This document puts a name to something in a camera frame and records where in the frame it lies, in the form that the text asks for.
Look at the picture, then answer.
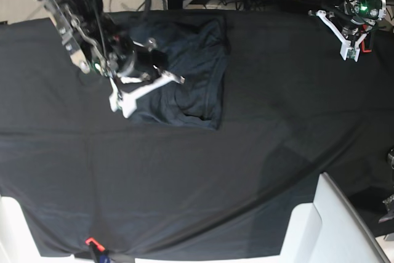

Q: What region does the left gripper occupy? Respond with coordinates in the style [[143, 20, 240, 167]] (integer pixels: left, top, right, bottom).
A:
[[308, 1, 385, 62]]

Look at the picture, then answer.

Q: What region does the white bin left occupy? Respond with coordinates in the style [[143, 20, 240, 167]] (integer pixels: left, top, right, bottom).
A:
[[1, 196, 75, 263]]

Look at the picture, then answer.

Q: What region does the black red clamp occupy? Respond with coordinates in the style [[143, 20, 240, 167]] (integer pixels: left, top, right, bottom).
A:
[[361, 28, 374, 53], [85, 237, 112, 263]]

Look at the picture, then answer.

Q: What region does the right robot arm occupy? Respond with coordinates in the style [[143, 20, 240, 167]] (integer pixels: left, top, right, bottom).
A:
[[35, 0, 185, 118]]

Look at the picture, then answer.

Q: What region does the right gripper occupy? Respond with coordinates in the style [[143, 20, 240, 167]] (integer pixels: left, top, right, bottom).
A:
[[108, 34, 185, 118]]

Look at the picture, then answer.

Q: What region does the white bin right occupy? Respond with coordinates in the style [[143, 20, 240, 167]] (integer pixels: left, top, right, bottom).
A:
[[279, 173, 390, 263]]

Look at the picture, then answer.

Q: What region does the white bin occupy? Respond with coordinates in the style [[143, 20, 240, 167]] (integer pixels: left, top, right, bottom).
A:
[[1, 196, 75, 263], [279, 173, 390, 263]]

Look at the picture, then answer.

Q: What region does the black red clamp front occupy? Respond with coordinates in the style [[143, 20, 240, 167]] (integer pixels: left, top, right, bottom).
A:
[[85, 237, 112, 263]]

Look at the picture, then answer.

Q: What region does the black table cloth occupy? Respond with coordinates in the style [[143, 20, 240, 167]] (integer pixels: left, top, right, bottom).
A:
[[1, 11, 393, 261]]

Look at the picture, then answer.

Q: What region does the black red clamp right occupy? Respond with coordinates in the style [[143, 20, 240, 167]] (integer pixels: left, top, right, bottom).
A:
[[361, 28, 374, 53]]

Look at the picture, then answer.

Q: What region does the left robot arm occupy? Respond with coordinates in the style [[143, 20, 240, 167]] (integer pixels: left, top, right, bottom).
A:
[[308, 0, 387, 61]]

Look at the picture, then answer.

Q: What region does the dark grey T-shirt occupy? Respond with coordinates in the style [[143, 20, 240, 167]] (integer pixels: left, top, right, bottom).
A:
[[129, 18, 230, 130]]

